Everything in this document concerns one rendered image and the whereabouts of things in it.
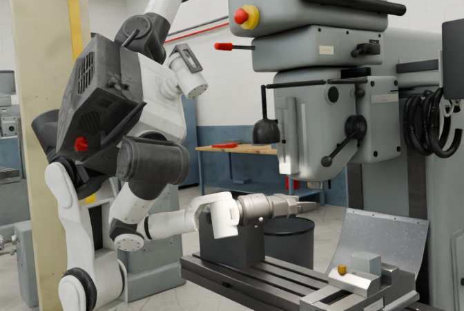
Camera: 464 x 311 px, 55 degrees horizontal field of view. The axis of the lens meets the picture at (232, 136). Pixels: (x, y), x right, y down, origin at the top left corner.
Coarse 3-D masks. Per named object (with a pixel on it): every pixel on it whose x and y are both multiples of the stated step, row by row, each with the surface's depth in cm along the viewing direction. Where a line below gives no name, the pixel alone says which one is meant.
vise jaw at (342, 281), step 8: (336, 272) 119; (352, 272) 118; (360, 272) 117; (328, 280) 120; (336, 280) 118; (344, 280) 116; (352, 280) 115; (360, 280) 113; (368, 280) 112; (376, 280) 113; (344, 288) 116; (352, 288) 114; (360, 288) 112; (368, 288) 111; (376, 288) 113; (368, 296) 111
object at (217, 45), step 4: (216, 44) 119; (220, 44) 119; (224, 44) 120; (228, 44) 121; (232, 44) 121; (216, 48) 119; (220, 48) 119; (224, 48) 120; (228, 48) 121; (232, 48) 122; (236, 48) 123; (240, 48) 124; (244, 48) 125; (248, 48) 126; (252, 48) 127
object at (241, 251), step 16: (208, 208) 166; (208, 224) 164; (208, 240) 165; (224, 240) 160; (240, 240) 155; (256, 240) 159; (208, 256) 165; (224, 256) 160; (240, 256) 156; (256, 256) 159
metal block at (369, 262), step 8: (352, 256) 120; (360, 256) 119; (368, 256) 119; (376, 256) 118; (352, 264) 121; (360, 264) 119; (368, 264) 117; (376, 264) 118; (368, 272) 117; (376, 272) 118
